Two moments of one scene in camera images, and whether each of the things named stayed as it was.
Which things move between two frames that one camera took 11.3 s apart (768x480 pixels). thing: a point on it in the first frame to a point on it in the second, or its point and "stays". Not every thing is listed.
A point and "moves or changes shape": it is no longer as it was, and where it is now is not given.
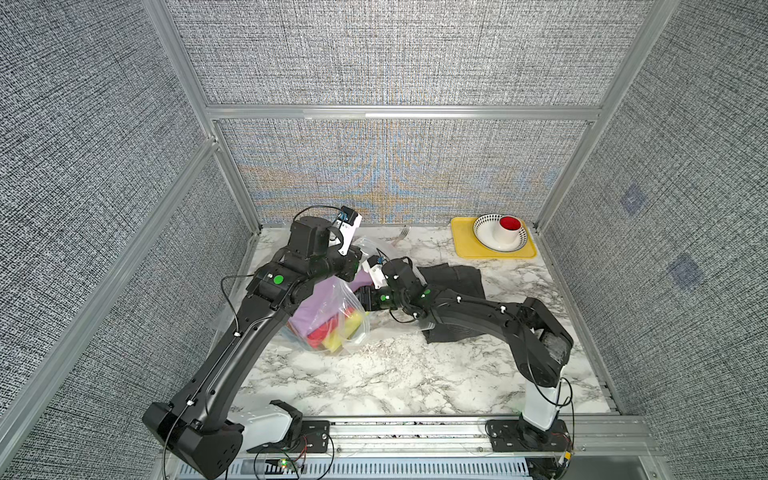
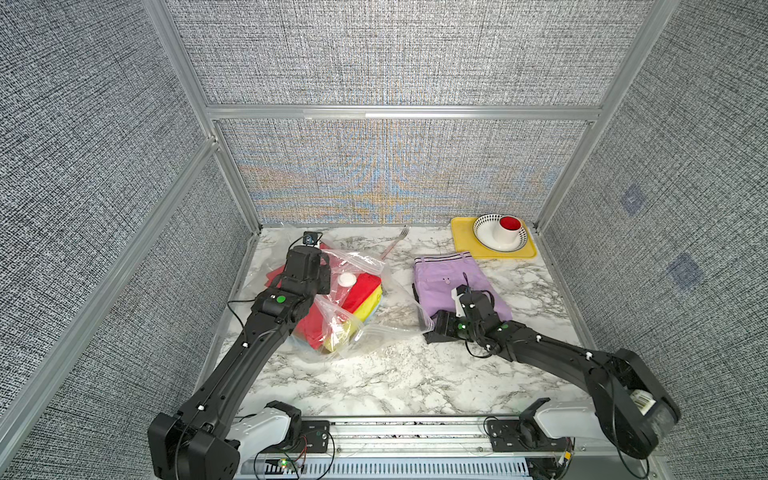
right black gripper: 367,296 to 447,317
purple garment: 325,301 to 437,276
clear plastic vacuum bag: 325,314 moves or changes shape
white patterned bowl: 485,232 stays
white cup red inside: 507,229 stays
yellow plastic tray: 468,246 stays
